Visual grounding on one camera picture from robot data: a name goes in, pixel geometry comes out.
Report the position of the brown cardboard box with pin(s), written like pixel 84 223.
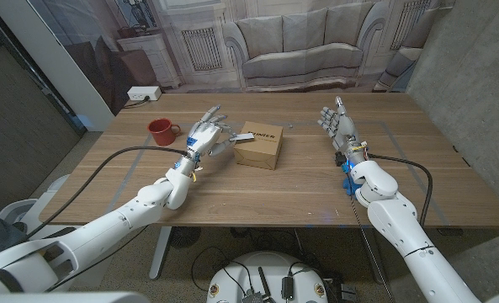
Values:
pixel 259 153

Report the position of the blue plastic object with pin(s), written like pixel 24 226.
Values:
pixel 349 187

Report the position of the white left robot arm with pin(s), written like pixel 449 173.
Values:
pixel 106 227

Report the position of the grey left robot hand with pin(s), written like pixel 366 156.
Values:
pixel 205 136

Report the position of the grey table leg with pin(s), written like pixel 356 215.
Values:
pixel 160 252
pixel 375 256

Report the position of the white robot torso base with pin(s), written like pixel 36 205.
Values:
pixel 266 269

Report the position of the black antenna stick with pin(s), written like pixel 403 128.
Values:
pixel 265 284

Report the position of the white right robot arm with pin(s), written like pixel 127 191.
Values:
pixel 400 227

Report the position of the white floor stand base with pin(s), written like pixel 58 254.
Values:
pixel 34 210

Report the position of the white card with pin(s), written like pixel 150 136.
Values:
pixel 245 136

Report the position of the printed living room backdrop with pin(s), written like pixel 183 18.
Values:
pixel 299 42

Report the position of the white robot head rim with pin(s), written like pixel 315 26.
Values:
pixel 64 298

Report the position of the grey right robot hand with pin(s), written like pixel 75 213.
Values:
pixel 343 128

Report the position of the round black floor fan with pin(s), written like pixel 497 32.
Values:
pixel 184 236

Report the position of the black plug adapter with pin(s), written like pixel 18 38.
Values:
pixel 287 288

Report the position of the white power strip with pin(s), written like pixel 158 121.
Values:
pixel 144 92

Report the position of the red mug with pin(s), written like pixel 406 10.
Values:
pixel 160 130

